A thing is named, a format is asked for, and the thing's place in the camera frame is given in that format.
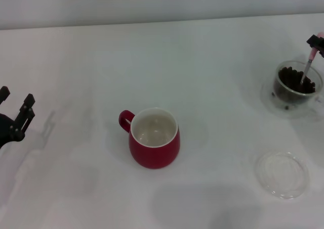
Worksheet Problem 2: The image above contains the clear glass cup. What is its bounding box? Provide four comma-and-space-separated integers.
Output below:
273, 60, 324, 113

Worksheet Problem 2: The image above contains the pink handled metal spoon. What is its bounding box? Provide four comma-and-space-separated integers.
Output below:
300, 31, 324, 87

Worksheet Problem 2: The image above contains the glass saucer under cup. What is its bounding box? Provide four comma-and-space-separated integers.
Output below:
260, 80, 324, 120

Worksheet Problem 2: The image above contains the clear glass spoon saucer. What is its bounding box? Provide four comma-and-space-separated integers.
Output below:
254, 151, 309, 201

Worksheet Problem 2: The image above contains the red ceramic mug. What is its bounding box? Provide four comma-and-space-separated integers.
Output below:
118, 107, 182, 169

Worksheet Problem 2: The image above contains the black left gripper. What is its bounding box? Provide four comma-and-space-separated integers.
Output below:
0, 86, 35, 149

